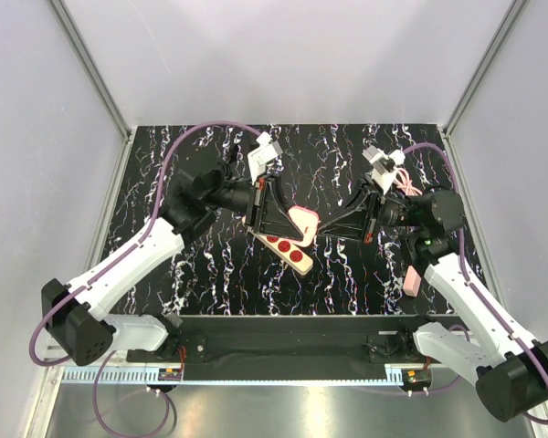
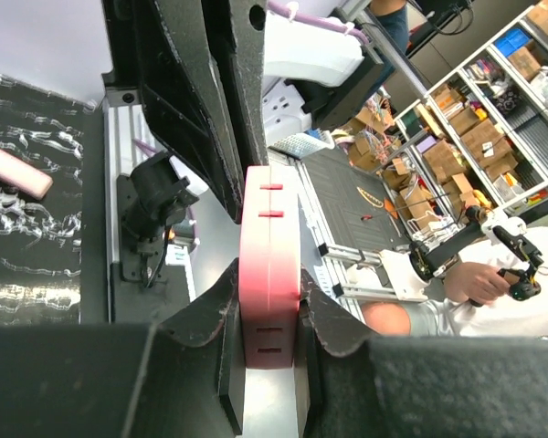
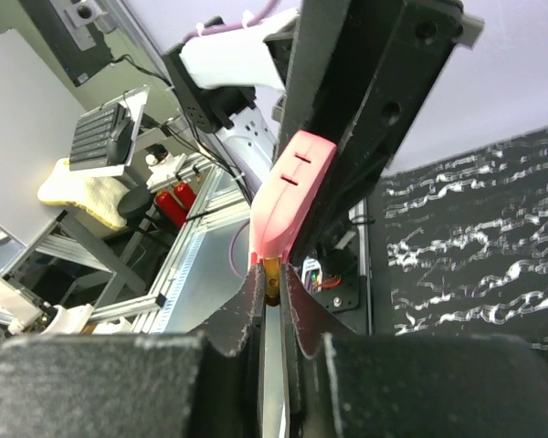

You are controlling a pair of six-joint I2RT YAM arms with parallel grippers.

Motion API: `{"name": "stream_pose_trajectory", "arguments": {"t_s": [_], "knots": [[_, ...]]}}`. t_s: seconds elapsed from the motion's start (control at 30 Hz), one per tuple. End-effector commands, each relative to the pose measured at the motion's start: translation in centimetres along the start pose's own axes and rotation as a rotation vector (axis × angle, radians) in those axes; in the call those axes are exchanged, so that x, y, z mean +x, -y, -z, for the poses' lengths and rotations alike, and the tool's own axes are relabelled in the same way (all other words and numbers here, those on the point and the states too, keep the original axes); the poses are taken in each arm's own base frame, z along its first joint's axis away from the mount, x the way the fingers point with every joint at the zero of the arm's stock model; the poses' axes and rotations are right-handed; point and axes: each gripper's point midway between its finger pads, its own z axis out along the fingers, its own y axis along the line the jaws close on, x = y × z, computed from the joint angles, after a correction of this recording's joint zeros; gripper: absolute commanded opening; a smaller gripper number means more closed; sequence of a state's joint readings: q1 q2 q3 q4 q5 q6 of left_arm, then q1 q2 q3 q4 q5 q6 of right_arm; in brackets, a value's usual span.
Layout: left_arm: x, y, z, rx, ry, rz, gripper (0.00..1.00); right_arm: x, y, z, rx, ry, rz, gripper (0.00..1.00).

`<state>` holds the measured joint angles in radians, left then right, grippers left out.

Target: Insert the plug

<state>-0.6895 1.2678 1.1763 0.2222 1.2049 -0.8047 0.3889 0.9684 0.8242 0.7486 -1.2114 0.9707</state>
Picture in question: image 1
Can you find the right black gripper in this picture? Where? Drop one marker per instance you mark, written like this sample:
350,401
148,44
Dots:
362,218

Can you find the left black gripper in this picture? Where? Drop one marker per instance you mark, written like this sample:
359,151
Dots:
268,211

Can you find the pink square plug adapter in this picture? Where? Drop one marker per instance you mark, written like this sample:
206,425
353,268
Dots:
308,223

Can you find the beige red power strip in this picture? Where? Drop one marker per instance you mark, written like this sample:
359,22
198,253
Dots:
288,252

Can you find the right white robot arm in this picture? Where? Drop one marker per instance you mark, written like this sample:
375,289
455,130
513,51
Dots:
506,363

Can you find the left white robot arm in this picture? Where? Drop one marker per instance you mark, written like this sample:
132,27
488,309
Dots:
77,314

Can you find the pink power strip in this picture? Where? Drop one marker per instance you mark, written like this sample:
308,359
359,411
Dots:
412,282

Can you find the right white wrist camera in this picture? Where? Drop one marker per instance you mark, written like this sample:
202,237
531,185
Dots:
384,166

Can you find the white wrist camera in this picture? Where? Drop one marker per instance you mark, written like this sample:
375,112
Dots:
267,151
384,166

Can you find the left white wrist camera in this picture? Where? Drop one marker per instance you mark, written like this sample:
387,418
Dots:
267,151

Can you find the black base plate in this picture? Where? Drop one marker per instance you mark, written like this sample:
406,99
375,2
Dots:
296,348

